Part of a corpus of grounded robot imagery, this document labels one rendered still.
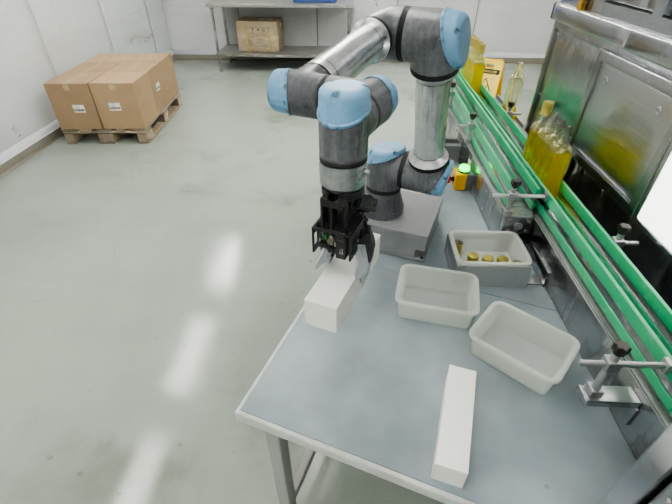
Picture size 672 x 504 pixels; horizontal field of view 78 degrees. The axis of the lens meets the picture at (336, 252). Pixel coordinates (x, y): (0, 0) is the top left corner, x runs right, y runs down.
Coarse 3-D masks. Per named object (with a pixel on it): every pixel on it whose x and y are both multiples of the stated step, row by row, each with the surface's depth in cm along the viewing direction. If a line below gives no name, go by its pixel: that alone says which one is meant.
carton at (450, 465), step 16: (448, 368) 97; (464, 368) 95; (448, 384) 92; (464, 384) 92; (448, 400) 88; (464, 400) 88; (448, 416) 86; (464, 416) 86; (448, 432) 83; (464, 432) 83; (448, 448) 80; (464, 448) 80; (448, 464) 78; (464, 464) 78; (448, 480) 80; (464, 480) 78
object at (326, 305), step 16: (336, 272) 77; (352, 272) 77; (320, 288) 74; (336, 288) 74; (352, 288) 76; (304, 304) 72; (320, 304) 70; (336, 304) 70; (320, 320) 73; (336, 320) 71
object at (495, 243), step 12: (468, 240) 135; (480, 240) 135; (492, 240) 135; (504, 240) 135; (516, 240) 131; (456, 252) 125; (468, 252) 136; (480, 252) 136; (492, 252) 136; (504, 252) 136; (516, 252) 130; (468, 264) 121; (480, 264) 121; (492, 264) 121; (504, 264) 120; (516, 264) 120; (528, 264) 120
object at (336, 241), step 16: (320, 208) 65; (336, 208) 64; (352, 208) 69; (320, 224) 69; (336, 224) 68; (352, 224) 68; (320, 240) 70; (336, 240) 68; (352, 240) 67; (336, 256) 70; (352, 256) 69
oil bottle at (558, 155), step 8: (552, 144) 130; (560, 144) 127; (568, 144) 127; (552, 152) 129; (560, 152) 128; (568, 152) 127; (544, 160) 134; (552, 160) 129; (560, 160) 129; (568, 160) 129; (544, 168) 134; (552, 168) 131; (560, 168) 131; (544, 176) 134; (552, 176) 132; (560, 176) 132; (544, 184) 135; (552, 184) 134; (560, 184) 134; (552, 192) 136
